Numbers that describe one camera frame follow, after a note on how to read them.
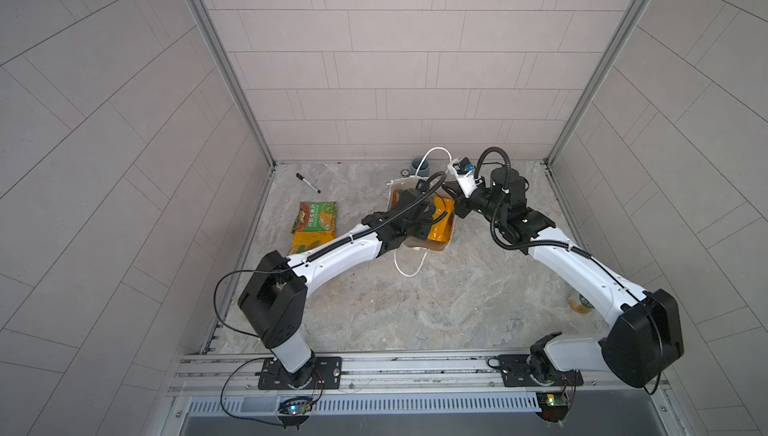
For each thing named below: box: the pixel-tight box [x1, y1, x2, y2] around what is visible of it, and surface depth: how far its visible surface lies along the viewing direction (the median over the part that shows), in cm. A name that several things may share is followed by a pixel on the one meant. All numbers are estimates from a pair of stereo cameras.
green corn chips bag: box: [290, 201, 337, 234], surface depth 101 cm
